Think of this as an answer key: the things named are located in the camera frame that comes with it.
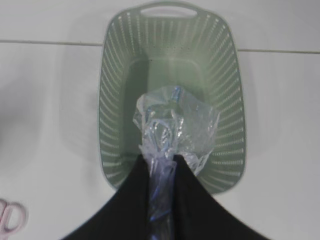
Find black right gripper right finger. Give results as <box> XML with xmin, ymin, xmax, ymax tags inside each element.
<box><xmin>172</xmin><ymin>155</ymin><xmax>263</xmax><ymax>240</ymax></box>

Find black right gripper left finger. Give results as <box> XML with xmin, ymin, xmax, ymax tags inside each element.
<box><xmin>65</xmin><ymin>154</ymin><xmax>149</xmax><ymax>240</ymax></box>

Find clear plastic sheet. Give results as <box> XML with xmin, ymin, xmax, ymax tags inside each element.
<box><xmin>133</xmin><ymin>85</ymin><xmax>220</xmax><ymax>240</ymax></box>

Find green plastic woven basket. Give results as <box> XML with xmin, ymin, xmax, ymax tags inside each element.
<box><xmin>98</xmin><ymin>1</ymin><xmax>246</xmax><ymax>194</ymax></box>

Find pink purple scissors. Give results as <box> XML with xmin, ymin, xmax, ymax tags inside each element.
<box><xmin>0</xmin><ymin>199</ymin><xmax>28</xmax><ymax>237</ymax></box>

